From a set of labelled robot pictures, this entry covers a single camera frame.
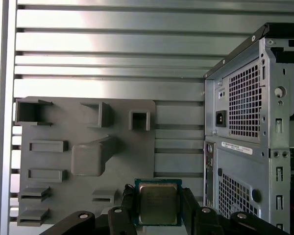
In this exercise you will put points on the grey parts rack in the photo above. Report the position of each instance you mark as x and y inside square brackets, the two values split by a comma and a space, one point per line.
[88, 132]

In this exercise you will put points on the black PC case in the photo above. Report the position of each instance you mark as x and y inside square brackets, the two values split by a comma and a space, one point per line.
[245, 169]

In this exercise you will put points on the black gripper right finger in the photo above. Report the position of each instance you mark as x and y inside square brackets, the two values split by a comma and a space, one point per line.
[205, 220]

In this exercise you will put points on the grey power supply unit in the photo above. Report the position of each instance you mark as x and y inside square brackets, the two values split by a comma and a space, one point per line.
[245, 102]

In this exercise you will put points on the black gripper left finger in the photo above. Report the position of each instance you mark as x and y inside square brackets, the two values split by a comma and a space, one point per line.
[117, 220]

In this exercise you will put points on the silver CPU chip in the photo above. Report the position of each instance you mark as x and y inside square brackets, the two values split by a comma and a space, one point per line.
[158, 203]

